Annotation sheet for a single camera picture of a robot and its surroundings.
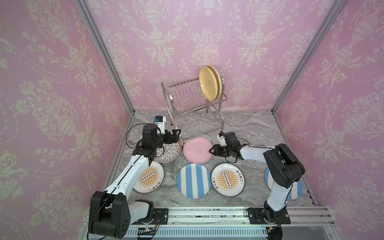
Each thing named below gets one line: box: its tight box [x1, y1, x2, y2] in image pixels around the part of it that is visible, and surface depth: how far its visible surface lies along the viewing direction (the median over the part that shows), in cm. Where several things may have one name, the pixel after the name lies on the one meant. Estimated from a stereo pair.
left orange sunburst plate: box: [133, 161, 165, 194], surface depth 87 cm
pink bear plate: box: [183, 136, 213, 164], surface depth 99 cm
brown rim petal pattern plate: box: [154, 141, 182, 163], surface depth 97 cm
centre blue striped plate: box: [176, 163, 212, 199], surface depth 87 cm
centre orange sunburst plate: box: [210, 162, 246, 198], surface depth 87 cm
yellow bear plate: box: [199, 66, 218, 102], surface depth 90 cm
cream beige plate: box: [210, 66, 223, 101], surface depth 79 cm
